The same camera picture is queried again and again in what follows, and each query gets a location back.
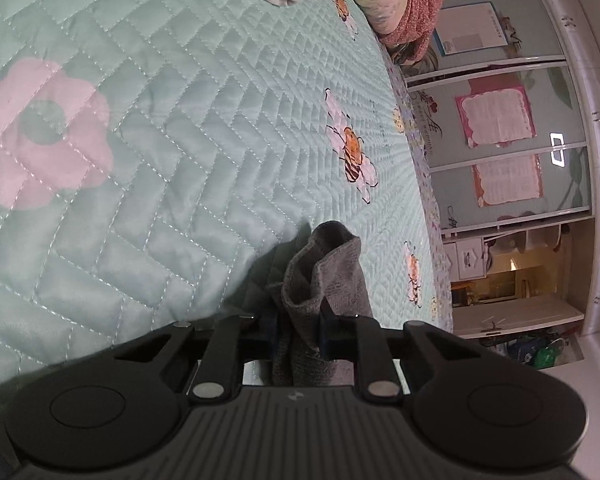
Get white door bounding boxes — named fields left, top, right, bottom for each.
left=452, top=295, right=586, bottom=336

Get pink bordered poster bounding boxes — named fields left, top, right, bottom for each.
left=455, top=85, right=537, bottom=148

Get colourful hanging bags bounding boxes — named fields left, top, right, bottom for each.
left=480, top=330, right=581, bottom=368

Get pink knitted garment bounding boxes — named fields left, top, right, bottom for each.
left=377, top=0, right=443, bottom=58

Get sliding door wardrobe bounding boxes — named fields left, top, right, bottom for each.
left=400, top=0, right=598, bottom=241

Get dark patterned cloth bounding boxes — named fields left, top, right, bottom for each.
left=390, top=42, right=422, bottom=67

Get white drawer cabinet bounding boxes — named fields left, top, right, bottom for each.
left=450, top=237, right=488, bottom=281

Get grey knit garment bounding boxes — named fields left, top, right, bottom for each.
left=267, top=221, right=376, bottom=388

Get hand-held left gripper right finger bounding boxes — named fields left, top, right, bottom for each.
left=317, top=300, right=463, bottom=404

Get orange bordered poster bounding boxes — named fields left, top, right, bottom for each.
left=472, top=152, right=545, bottom=207

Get blue bordered poster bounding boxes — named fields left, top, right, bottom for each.
left=432, top=2, right=511, bottom=56

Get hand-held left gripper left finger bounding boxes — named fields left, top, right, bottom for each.
left=115, top=314, right=285, bottom=405

